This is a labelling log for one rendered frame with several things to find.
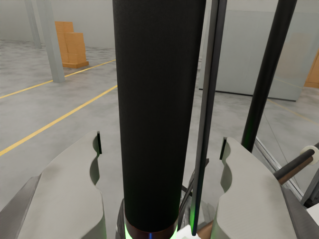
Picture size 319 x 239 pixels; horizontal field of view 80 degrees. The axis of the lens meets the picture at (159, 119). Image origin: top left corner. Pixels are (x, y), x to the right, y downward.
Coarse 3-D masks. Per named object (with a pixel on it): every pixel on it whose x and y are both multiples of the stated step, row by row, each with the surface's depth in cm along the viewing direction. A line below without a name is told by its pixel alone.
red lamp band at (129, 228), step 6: (126, 222) 11; (174, 222) 11; (126, 228) 12; (132, 228) 11; (168, 228) 11; (174, 228) 11; (132, 234) 11; (138, 234) 11; (144, 234) 10; (150, 234) 10; (156, 234) 10; (162, 234) 11; (168, 234) 11
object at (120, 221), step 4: (120, 208) 71; (120, 212) 69; (120, 216) 68; (120, 220) 66; (120, 224) 65; (120, 228) 65; (124, 228) 59; (116, 232) 71; (120, 232) 64; (124, 232) 58; (116, 236) 71; (120, 236) 63; (124, 236) 57
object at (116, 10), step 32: (128, 0) 6; (160, 0) 5; (192, 0) 6; (128, 32) 6; (160, 32) 6; (192, 32) 6; (128, 64) 7; (160, 64) 6; (192, 64) 7; (128, 96) 7; (160, 96) 7; (192, 96) 8; (128, 128) 8; (160, 128) 7; (128, 160) 9; (160, 160) 8; (128, 192) 10; (160, 192) 9; (160, 224) 10
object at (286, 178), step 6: (306, 162) 29; (300, 168) 28; (288, 174) 26; (294, 174) 27; (282, 180) 25; (210, 222) 20; (204, 228) 19; (210, 228) 19; (198, 234) 18; (204, 234) 18; (210, 234) 18
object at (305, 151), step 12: (288, 0) 11; (276, 12) 11; (288, 12) 11; (276, 24) 11; (288, 24) 11; (276, 36) 12; (276, 48) 12; (264, 60) 13; (276, 60) 12; (264, 72) 13; (264, 84) 13; (264, 96) 13; (252, 108) 14; (252, 120) 14; (252, 132) 15; (252, 144) 15; (300, 156) 28; (312, 156) 30; (288, 168) 26
